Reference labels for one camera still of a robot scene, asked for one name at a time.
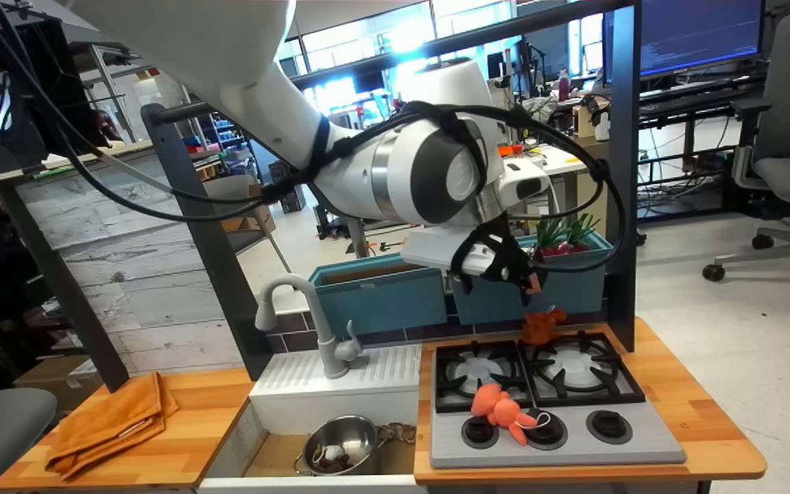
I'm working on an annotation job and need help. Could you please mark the steel cooking pot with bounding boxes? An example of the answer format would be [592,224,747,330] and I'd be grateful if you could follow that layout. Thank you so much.
[298,415,391,474]

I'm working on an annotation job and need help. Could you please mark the grey wood backdrop panel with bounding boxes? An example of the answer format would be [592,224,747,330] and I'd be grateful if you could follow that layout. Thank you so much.
[17,148,271,377]

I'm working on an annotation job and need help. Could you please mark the orange towel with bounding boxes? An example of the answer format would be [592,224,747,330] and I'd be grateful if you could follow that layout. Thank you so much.
[44,373,179,480]

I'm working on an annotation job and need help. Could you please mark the computer monitor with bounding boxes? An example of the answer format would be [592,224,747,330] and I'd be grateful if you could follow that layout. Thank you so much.
[640,0,764,79]

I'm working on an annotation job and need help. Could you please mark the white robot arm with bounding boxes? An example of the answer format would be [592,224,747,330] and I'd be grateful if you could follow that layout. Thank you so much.
[64,0,545,297]

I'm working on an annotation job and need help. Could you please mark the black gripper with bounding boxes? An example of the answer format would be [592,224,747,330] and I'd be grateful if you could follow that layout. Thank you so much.
[450,215,544,301]

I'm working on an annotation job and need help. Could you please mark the grey toy faucet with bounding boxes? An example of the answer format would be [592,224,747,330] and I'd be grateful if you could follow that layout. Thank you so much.
[253,275,367,381]

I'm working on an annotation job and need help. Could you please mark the pink octopus plush toy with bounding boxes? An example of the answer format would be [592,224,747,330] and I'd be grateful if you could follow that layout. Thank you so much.
[472,384,537,444]

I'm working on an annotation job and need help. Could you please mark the teal storage bin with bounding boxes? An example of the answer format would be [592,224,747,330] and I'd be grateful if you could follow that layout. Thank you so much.
[452,228,616,330]
[306,255,448,338]

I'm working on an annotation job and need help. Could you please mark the white sink unit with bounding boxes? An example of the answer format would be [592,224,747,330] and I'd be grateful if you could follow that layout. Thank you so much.
[197,342,424,494]

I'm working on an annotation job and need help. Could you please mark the orange plush toy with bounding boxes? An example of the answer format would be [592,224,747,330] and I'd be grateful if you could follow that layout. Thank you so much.
[520,308,567,346]

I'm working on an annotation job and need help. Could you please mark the grey toy stove top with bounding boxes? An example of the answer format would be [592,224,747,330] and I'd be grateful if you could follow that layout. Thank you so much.
[430,333,685,469]

